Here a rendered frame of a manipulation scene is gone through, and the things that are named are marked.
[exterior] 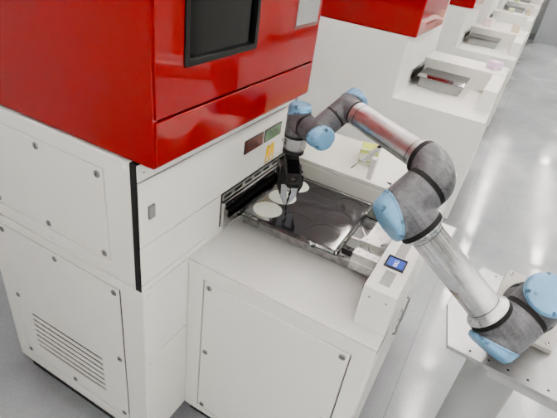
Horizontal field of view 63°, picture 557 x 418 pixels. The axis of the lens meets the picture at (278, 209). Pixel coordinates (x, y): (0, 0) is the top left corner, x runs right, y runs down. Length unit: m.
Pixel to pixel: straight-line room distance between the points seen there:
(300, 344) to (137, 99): 0.81
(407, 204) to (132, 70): 0.67
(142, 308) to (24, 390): 0.97
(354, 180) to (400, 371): 1.05
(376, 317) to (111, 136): 0.82
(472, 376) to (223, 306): 0.82
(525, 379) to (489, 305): 0.26
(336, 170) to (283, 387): 0.80
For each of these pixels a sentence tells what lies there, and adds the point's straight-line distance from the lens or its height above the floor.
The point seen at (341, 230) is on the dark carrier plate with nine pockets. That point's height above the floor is 0.90.
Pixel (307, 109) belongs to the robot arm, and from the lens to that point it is 1.42.
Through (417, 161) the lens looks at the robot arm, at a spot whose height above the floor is 1.28.
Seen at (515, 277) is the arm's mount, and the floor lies 0.94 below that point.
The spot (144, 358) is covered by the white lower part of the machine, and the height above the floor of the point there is 0.54.
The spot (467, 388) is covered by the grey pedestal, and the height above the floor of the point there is 0.55.
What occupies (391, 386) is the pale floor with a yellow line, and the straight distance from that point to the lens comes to 2.30.
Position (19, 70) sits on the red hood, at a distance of 1.32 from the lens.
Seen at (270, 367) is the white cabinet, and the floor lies 0.54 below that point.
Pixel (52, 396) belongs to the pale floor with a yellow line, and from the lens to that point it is 2.19.
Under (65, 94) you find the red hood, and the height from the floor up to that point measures 1.33.
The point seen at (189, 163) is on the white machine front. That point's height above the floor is 1.15.
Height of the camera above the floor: 1.74
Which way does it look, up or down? 32 degrees down
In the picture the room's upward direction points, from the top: 9 degrees clockwise
